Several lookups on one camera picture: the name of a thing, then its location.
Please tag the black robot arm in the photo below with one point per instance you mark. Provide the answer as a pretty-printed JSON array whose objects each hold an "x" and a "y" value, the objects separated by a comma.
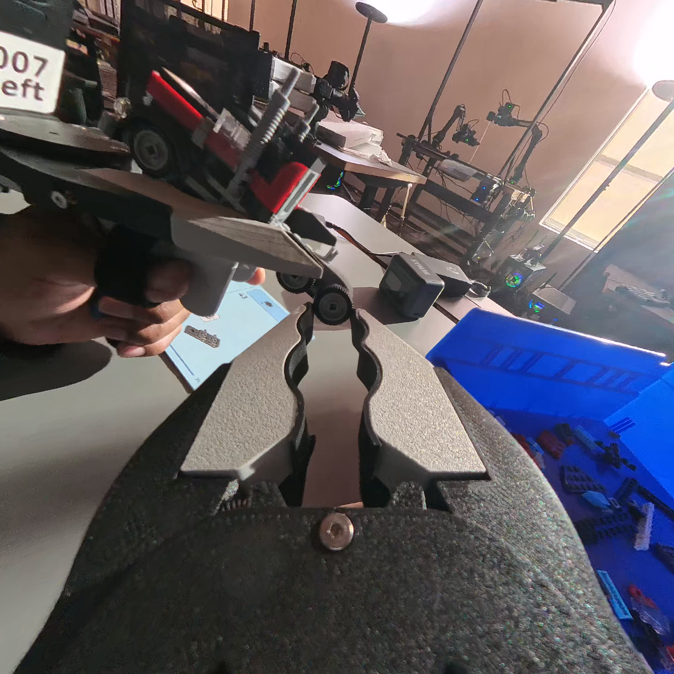
[{"x": 337, "y": 87}]

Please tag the person's left hand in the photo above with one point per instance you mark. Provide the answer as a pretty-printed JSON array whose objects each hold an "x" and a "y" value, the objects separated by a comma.
[{"x": 47, "y": 279}]

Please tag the window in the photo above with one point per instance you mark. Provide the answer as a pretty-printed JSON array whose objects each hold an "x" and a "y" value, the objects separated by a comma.
[{"x": 621, "y": 174}]

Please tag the metal frame robot workstation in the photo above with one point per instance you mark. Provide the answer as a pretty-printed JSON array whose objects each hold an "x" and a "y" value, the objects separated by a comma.
[{"x": 474, "y": 179}]

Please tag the grey desk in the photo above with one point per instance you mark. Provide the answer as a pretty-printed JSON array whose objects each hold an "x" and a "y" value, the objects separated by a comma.
[{"x": 79, "y": 447}]

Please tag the black shelving unit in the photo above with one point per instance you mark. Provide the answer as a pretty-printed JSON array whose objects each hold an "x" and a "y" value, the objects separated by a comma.
[{"x": 195, "y": 47}]

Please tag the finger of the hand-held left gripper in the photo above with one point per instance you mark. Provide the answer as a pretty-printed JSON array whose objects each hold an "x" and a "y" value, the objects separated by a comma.
[{"x": 242, "y": 245}]

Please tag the toy brick truck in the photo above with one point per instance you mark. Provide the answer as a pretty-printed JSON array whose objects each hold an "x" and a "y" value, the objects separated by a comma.
[{"x": 231, "y": 147}]

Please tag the wooden table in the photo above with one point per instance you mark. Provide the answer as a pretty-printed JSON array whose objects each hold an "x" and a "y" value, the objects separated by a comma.
[{"x": 379, "y": 168}]

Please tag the pile of loose toy bricks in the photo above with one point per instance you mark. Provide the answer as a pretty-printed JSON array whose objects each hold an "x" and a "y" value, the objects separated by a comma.
[{"x": 605, "y": 489}]

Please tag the blue plastic bin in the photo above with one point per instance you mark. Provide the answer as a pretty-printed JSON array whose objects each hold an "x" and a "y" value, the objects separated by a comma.
[{"x": 553, "y": 363}]

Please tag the white paper stack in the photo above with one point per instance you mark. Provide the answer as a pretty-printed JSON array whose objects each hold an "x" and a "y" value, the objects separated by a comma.
[{"x": 353, "y": 134}]

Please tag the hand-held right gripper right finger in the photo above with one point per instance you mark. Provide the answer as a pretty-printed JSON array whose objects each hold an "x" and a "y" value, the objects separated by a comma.
[{"x": 416, "y": 421}]

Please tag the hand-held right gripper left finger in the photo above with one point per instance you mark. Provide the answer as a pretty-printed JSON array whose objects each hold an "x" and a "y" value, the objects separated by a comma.
[{"x": 247, "y": 410}]

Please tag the light blue instruction booklet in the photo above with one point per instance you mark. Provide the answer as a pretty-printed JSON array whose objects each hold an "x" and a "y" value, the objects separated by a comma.
[{"x": 242, "y": 326}]

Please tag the computer with coloured lights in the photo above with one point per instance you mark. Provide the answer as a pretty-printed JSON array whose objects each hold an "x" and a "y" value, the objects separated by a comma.
[
  {"x": 521, "y": 274},
  {"x": 335, "y": 180}
]

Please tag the black action camera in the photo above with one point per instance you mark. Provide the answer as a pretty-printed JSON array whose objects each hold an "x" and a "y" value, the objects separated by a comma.
[{"x": 408, "y": 287}]

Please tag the black power adapter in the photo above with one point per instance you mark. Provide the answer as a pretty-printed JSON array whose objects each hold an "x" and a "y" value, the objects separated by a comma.
[{"x": 455, "y": 276}]

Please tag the white boxes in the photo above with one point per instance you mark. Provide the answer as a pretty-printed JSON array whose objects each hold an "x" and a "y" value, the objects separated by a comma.
[{"x": 292, "y": 79}]

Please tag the black floor lamp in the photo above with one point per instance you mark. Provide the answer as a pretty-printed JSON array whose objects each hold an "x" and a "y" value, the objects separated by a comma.
[{"x": 371, "y": 11}]

